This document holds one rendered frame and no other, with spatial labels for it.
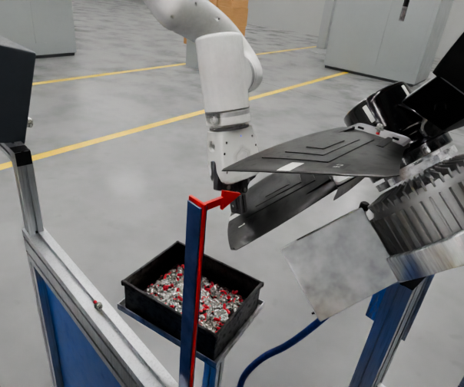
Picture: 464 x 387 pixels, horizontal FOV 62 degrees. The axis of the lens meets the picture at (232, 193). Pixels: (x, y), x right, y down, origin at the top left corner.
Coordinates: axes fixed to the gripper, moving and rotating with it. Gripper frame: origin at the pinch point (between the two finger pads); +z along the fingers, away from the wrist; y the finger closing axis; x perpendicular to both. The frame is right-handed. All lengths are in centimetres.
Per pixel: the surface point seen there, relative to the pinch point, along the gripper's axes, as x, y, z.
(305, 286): -19.5, -5.2, 9.5
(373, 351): -19.5, 17.0, 36.7
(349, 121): -18.3, 11.7, -14.3
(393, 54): 279, 672, -28
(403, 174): -28.7, 10.0, -6.2
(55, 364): 47, -30, 44
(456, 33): 339, 1179, -63
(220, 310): -3.4, -10.8, 17.7
